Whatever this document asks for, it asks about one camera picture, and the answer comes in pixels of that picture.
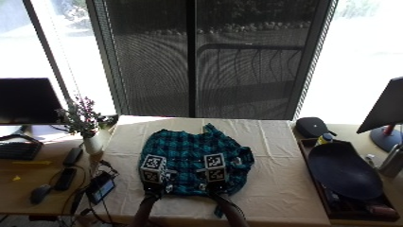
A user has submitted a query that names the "person's left hand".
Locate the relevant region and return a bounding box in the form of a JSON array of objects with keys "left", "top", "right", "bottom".
[{"left": 141, "top": 169, "right": 179, "bottom": 199}]

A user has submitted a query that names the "person's right hand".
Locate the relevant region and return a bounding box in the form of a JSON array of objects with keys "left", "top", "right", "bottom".
[{"left": 196, "top": 168, "right": 237, "bottom": 196}]

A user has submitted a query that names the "white marker cube on right glove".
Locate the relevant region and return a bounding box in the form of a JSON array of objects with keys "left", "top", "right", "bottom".
[{"left": 203, "top": 152, "right": 228, "bottom": 183}]

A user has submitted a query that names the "white marker cube on glove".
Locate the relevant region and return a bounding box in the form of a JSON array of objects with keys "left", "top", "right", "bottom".
[
  {"left": 139, "top": 153, "right": 169, "bottom": 184},
  {"left": 203, "top": 152, "right": 228, "bottom": 183}
]

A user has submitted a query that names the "white marker cube on left glove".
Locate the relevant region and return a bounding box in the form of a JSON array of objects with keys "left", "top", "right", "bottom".
[{"left": 139, "top": 153, "right": 169, "bottom": 184}]

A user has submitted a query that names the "white tablecloth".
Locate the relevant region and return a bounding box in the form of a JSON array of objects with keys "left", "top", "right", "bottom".
[{"left": 90, "top": 115, "right": 334, "bottom": 227}]

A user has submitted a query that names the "teal plaid shirt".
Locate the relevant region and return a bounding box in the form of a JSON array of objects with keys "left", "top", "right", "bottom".
[{"left": 137, "top": 123, "right": 257, "bottom": 219}]

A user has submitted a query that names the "white vase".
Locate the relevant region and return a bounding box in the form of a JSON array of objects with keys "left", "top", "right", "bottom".
[{"left": 83, "top": 130, "right": 105, "bottom": 156}]

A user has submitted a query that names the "black phone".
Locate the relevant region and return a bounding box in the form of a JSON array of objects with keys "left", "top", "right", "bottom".
[{"left": 54, "top": 166, "right": 79, "bottom": 192}]

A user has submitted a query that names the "black remote control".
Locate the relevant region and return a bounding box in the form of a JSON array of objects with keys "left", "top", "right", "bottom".
[{"left": 62, "top": 147, "right": 84, "bottom": 167}]

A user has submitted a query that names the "black computer mouse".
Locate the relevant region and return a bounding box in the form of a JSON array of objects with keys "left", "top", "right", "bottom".
[{"left": 30, "top": 183, "right": 54, "bottom": 205}]

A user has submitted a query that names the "purple flowering plant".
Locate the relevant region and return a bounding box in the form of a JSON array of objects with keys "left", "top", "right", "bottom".
[{"left": 56, "top": 96, "right": 119, "bottom": 139}]

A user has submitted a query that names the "yellow bottle with blue cap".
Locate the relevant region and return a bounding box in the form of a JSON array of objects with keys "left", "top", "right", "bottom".
[{"left": 316, "top": 132, "right": 336, "bottom": 148}]

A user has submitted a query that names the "dark blue oval dish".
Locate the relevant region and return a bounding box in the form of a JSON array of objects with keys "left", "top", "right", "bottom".
[{"left": 308, "top": 140, "right": 385, "bottom": 201}]

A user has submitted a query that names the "yellow pencil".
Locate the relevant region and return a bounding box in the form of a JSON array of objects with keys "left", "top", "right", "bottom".
[{"left": 11, "top": 160, "right": 55, "bottom": 166}]

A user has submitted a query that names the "dark wooden tray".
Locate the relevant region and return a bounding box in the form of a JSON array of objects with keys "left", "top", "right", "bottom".
[{"left": 297, "top": 137, "right": 402, "bottom": 222}]

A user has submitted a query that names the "black keyboard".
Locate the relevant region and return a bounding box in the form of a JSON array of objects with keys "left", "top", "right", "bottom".
[{"left": 0, "top": 140, "right": 44, "bottom": 162}]

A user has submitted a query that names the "dark mesh window screen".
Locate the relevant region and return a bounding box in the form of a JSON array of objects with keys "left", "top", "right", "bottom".
[{"left": 84, "top": 0, "right": 341, "bottom": 121}]

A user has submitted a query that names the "black computer monitor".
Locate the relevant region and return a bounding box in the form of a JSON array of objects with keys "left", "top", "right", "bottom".
[{"left": 0, "top": 77, "right": 66, "bottom": 126}]

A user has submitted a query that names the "silver metal bottle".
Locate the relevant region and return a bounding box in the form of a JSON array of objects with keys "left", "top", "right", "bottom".
[{"left": 377, "top": 143, "right": 403, "bottom": 179}]

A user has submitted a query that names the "monitor with red stand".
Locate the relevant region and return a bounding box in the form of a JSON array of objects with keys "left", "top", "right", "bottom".
[{"left": 356, "top": 76, "right": 403, "bottom": 153}]

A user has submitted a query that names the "black cable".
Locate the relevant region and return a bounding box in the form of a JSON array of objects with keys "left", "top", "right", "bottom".
[{"left": 50, "top": 160, "right": 121, "bottom": 225}]

